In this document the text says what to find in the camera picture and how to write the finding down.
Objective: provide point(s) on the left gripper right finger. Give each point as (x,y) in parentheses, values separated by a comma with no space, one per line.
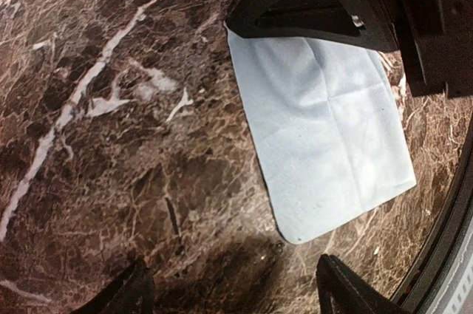
(342,291)

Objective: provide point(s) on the black table front rail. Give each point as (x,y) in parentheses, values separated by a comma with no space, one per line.
(429,269)

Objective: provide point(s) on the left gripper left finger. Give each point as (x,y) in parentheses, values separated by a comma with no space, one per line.
(132,291)

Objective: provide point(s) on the white slotted cable duct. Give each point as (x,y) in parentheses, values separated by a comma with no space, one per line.
(456,288)

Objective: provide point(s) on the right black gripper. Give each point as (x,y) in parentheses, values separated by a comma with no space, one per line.
(434,37)

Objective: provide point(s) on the light blue cleaning cloth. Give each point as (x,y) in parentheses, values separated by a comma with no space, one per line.
(326,128)

